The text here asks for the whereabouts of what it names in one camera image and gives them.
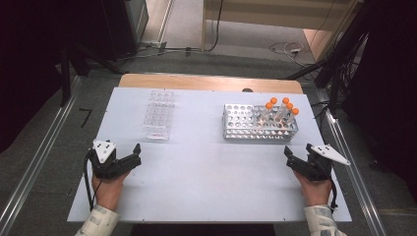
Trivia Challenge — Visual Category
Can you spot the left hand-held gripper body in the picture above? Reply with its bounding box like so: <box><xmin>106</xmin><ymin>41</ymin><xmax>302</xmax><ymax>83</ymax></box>
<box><xmin>88</xmin><ymin>139</ymin><xmax>132</xmax><ymax>180</ymax></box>

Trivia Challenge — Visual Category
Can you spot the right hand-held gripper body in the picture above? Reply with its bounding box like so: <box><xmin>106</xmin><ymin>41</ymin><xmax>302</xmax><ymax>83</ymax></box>
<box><xmin>294</xmin><ymin>144</ymin><xmax>351</xmax><ymax>182</ymax></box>

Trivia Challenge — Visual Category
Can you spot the clear plastic tube rack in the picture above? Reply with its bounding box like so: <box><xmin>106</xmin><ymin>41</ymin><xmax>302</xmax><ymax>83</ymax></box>
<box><xmin>142</xmin><ymin>89</ymin><xmax>175</xmax><ymax>142</ymax></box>

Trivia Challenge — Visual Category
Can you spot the silver metal tube rack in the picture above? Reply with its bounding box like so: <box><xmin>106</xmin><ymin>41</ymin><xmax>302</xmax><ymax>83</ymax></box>
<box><xmin>221</xmin><ymin>103</ymin><xmax>300</xmax><ymax>143</ymax></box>

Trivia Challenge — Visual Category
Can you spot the person's right hand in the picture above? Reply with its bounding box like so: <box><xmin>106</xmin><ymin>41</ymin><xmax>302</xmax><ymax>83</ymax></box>
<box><xmin>293</xmin><ymin>170</ymin><xmax>333</xmax><ymax>207</ymax></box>

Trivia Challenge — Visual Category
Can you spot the person's left hand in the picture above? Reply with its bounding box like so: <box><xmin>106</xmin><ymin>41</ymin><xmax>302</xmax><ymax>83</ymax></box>
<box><xmin>91</xmin><ymin>170</ymin><xmax>132</xmax><ymax>212</ymax></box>

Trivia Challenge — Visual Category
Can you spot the white board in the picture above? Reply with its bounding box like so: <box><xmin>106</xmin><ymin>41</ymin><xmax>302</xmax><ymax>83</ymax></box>
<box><xmin>67</xmin><ymin>87</ymin><xmax>352</xmax><ymax>224</ymax></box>

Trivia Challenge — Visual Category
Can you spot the black stand leg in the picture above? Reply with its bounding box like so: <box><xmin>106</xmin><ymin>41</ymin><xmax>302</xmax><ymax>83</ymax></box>
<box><xmin>60</xmin><ymin>45</ymin><xmax>72</xmax><ymax>107</ymax></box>

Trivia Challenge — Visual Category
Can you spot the black slanted stand bar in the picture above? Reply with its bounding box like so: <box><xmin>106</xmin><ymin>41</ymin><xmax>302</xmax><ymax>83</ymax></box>
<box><xmin>284</xmin><ymin>0</ymin><xmax>367</xmax><ymax>82</ymax></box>

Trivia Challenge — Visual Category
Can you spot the wooden table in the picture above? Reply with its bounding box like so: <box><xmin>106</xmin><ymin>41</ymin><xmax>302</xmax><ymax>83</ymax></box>
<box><xmin>118</xmin><ymin>73</ymin><xmax>304</xmax><ymax>95</ymax></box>

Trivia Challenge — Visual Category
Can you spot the grey power strip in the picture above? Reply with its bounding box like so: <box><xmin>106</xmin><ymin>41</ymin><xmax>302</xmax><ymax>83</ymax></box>
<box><xmin>141</xmin><ymin>40</ymin><xmax>168</xmax><ymax>51</ymax></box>

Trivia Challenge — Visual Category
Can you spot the grey cabinet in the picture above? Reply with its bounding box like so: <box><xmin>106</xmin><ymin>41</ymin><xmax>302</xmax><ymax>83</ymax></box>
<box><xmin>124</xmin><ymin>0</ymin><xmax>150</xmax><ymax>47</ymax></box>

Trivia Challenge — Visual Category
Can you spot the light wooden furniture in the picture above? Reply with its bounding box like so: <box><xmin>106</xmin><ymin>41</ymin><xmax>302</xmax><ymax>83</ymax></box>
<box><xmin>201</xmin><ymin>0</ymin><xmax>362</xmax><ymax>63</ymax></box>

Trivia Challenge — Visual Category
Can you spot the left hand-held gripper cable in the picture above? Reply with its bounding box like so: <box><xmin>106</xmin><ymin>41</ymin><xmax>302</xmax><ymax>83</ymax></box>
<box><xmin>83</xmin><ymin>148</ymin><xmax>99</xmax><ymax>212</ymax></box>

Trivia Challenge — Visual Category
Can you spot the hand-held gripper cable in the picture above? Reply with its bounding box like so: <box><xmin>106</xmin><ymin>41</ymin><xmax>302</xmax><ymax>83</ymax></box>
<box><xmin>328</xmin><ymin>176</ymin><xmax>339</xmax><ymax>214</ymax></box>
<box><xmin>83</xmin><ymin>148</ymin><xmax>99</xmax><ymax>212</ymax></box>

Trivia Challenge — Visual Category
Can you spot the right hand-held gripper cable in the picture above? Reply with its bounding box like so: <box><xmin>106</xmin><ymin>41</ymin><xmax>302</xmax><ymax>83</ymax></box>
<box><xmin>328</xmin><ymin>176</ymin><xmax>339</xmax><ymax>214</ymax></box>

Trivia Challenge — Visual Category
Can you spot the aluminium floor rail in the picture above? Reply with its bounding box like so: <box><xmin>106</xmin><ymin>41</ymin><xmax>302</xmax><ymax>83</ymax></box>
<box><xmin>0</xmin><ymin>76</ymin><xmax>83</xmax><ymax>236</ymax></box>
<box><xmin>316</xmin><ymin>88</ymin><xmax>389</xmax><ymax>236</ymax></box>

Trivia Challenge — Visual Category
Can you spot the black cable bundle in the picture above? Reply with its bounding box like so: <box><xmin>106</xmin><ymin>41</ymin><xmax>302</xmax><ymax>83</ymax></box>
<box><xmin>314</xmin><ymin>30</ymin><xmax>370</xmax><ymax>117</ymax></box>

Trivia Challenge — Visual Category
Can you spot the white floor cable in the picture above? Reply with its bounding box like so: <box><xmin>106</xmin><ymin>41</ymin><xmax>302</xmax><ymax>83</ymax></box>
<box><xmin>268</xmin><ymin>41</ymin><xmax>307</xmax><ymax>67</ymax></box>

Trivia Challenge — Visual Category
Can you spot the black floor cable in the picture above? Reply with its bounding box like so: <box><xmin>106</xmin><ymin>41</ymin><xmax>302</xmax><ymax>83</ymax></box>
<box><xmin>117</xmin><ymin>0</ymin><xmax>224</xmax><ymax>62</ymax></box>

